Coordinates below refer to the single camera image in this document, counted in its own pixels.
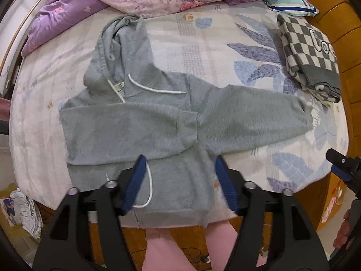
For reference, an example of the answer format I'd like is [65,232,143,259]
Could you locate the light blue striped pillow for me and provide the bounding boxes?
[264,0,320,17]

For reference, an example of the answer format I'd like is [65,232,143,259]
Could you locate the orange padded headboard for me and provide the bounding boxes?
[282,0,361,163]

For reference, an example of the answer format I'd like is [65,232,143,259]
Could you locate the pile of printed papers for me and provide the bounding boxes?
[0,188,45,239]

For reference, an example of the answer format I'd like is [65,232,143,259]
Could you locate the grey hoodie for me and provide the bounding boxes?
[58,15,316,229]

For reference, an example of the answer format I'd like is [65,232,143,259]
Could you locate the person's pink pants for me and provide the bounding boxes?
[141,220,272,271]

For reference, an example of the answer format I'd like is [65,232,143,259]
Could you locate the grey checkered blanket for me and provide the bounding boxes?
[276,14,342,108]

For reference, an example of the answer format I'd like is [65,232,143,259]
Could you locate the person's right hand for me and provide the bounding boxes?
[333,210,354,249]

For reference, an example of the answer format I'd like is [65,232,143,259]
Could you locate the purple floral quilt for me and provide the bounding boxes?
[22,0,113,57]

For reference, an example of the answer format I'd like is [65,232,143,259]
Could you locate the cardboard box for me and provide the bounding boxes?
[0,182,20,204]

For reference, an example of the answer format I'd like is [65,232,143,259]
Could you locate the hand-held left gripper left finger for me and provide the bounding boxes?
[32,155,154,271]

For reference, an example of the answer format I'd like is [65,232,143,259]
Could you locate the leaf print bed sheet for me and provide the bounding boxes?
[8,3,350,226]

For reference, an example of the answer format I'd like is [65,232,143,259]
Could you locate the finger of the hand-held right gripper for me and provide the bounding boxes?
[326,148,361,185]

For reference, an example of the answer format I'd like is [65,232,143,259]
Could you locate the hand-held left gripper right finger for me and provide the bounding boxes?
[214,156,329,271]

